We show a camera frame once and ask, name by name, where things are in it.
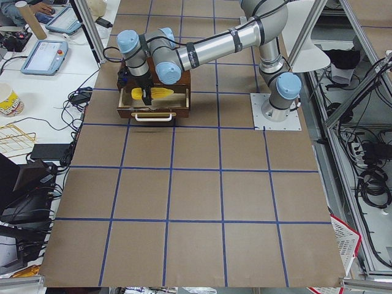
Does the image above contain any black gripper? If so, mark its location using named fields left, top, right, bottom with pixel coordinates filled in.
left=131, top=72, right=154, bottom=105

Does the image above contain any yellow corn cob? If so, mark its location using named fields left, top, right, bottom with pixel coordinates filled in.
left=131, top=87, right=174, bottom=100

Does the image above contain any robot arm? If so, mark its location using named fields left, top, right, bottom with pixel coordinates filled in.
left=116, top=1, right=301, bottom=122

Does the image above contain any dark wooden drawer cabinet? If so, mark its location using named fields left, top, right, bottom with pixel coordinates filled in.
left=116, top=46, right=192, bottom=92

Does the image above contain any blue teach pendant near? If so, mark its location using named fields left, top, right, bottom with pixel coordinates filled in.
left=20, top=40, right=69, bottom=76

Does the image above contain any blue teach pendant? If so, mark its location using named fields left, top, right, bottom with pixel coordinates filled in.
left=20, top=40, right=69, bottom=76
left=45, top=6, right=81, bottom=35

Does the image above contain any blue teach pendant far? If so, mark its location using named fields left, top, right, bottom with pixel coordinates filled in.
left=45, top=6, right=81, bottom=35

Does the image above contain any paper popcorn cup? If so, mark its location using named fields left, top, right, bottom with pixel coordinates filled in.
left=1, top=82, right=25, bottom=117

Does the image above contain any cardboard tube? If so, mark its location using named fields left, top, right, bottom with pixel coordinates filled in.
left=15, top=1, right=51, bottom=40

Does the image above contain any white lamp shade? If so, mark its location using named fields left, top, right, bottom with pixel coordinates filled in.
left=282, top=0, right=330, bottom=73

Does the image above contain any red white plastic basket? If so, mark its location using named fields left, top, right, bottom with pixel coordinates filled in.
left=330, top=214, right=362, bottom=277

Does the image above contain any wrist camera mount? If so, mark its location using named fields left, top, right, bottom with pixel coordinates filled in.
left=117, top=67, right=132, bottom=88

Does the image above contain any aluminium frame post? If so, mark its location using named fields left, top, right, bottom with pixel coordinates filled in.
left=69, top=0, right=106, bottom=64

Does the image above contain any gold wire rack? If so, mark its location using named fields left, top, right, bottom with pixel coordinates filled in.
left=1, top=124, right=36, bottom=157

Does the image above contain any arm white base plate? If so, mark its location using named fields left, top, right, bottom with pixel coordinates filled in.
left=250, top=93, right=301, bottom=131

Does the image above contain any aluminium frame structure right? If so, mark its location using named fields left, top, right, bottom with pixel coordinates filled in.
left=302, top=1, right=391, bottom=288

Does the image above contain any orange screwdriver handle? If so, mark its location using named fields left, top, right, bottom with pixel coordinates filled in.
left=11, top=265, right=40, bottom=278

